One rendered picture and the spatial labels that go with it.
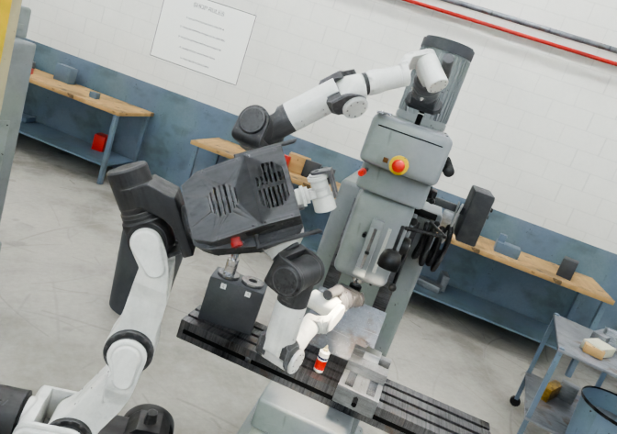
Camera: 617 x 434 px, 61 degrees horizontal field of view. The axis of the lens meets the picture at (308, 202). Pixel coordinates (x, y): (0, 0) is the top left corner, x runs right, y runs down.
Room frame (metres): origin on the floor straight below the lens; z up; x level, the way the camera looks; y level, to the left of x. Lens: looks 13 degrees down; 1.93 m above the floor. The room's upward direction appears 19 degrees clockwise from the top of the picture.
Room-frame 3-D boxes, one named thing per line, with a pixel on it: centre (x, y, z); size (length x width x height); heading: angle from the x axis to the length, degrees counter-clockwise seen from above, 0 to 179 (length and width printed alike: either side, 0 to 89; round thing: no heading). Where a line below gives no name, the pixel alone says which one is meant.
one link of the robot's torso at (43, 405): (1.40, 0.52, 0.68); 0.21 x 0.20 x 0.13; 101
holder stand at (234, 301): (1.96, 0.16, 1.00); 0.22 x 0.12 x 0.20; 90
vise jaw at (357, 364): (1.78, -0.41, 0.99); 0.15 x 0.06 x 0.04; 78
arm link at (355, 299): (1.78, -0.23, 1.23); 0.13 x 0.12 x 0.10; 65
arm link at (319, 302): (1.68, -0.17, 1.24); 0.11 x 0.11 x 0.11; 65
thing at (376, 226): (1.76, -0.25, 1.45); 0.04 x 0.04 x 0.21; 80
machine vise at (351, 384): (1.81, -0.41, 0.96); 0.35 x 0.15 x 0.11; 168
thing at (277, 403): (1.87, -0.27, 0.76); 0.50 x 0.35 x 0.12; 170
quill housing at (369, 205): (1.87, -0.27, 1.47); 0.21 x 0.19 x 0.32; 80
